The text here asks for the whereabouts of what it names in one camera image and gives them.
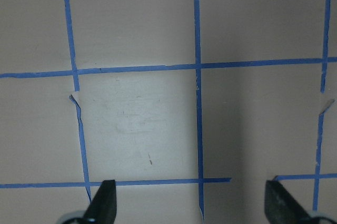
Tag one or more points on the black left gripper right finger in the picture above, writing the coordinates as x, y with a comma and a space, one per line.
280, 207

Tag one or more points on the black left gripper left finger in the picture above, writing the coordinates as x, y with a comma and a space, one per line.
103, 207

